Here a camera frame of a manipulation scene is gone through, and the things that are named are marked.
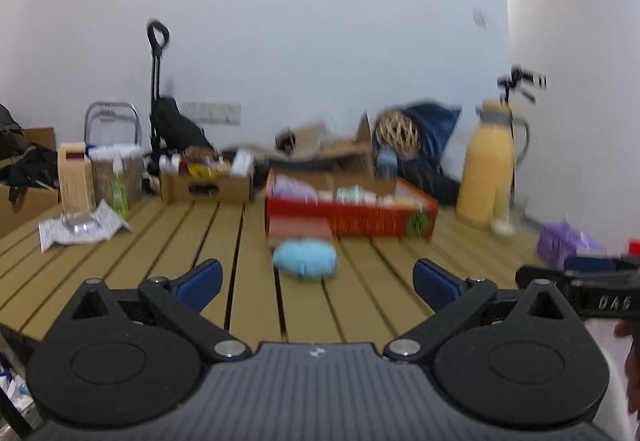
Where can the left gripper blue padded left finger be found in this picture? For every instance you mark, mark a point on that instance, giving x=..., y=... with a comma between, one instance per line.
x=176, y=305

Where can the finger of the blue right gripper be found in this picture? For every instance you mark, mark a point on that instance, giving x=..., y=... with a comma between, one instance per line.
x=577, y=263

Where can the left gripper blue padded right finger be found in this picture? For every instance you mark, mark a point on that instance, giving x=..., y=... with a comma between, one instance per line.
x=458, y=305

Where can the light blue plush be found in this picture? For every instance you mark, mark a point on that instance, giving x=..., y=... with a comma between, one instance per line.
x=306, y=258

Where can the iridescent white soft bag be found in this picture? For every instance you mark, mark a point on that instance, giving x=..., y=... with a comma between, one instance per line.
x=355, y=195

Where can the lilac fuzzy headband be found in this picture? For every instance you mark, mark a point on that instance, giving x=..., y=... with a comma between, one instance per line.
x=289, y=188

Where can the person's hand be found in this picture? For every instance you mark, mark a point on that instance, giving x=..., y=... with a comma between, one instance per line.
x=630, y=329

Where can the purple tissue pack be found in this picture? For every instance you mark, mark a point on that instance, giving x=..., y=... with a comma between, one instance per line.
x=559, y=240

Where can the glass cup with candle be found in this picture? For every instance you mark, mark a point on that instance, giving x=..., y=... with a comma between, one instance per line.
x=501, y=225

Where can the small brown cardboard tray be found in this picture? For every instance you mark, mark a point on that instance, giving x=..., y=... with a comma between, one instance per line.
x=177, y=185

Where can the silver foil packet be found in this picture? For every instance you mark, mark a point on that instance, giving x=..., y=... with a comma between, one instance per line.
x=80, y=223

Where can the green spray bottle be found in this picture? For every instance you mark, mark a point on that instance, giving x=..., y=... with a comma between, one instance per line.
x=118, y=187

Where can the black carry case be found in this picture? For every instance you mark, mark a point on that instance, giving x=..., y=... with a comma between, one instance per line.
x=431, y=180

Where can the pink layered sponge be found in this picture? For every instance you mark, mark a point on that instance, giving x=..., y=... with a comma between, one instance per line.
x=283, y=229

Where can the red cardboard box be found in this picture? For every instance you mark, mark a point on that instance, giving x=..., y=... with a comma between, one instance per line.
x=401, y=209

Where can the yellow thermos jug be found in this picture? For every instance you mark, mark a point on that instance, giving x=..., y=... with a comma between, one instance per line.
x=498, y=145

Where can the white paper leaflet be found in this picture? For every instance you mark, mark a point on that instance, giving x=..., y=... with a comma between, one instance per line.
x=52, y=232

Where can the clear grain container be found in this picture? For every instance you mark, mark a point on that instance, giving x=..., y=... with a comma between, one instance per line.
x=101, y=159

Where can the blue water bottle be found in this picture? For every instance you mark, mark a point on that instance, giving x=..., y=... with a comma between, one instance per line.
x=386, y=164

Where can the tan paper carton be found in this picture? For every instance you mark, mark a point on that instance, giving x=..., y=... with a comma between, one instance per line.
x=75, y=178

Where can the black folding cart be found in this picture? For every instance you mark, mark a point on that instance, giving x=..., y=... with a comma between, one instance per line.
x=170, y=130

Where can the large brown cardboard box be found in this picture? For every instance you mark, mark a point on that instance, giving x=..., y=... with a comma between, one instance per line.
x=29, y=203

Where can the open brown cardboard box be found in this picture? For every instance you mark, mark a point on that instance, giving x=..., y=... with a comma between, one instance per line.
x=352, y=154

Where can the dark blue cushion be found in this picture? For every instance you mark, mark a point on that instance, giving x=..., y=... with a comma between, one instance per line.
x=436, y=123

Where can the silver folding chair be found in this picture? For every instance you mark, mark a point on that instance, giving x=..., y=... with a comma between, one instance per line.
x=109, y=122

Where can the wicker rattan ball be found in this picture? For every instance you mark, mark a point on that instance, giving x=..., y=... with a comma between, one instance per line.
x=399, y=132

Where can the beige fleece slipper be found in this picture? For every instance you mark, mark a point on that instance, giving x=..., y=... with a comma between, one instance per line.
x=289, y=145

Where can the black green backpack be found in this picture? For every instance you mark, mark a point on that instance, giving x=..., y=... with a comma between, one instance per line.
x=12, y=139

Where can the white wall socket strip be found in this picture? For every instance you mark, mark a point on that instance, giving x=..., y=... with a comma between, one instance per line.
x=224, y=114

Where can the black camera tripod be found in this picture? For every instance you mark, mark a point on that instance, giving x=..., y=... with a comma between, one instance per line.
x=515, y=80

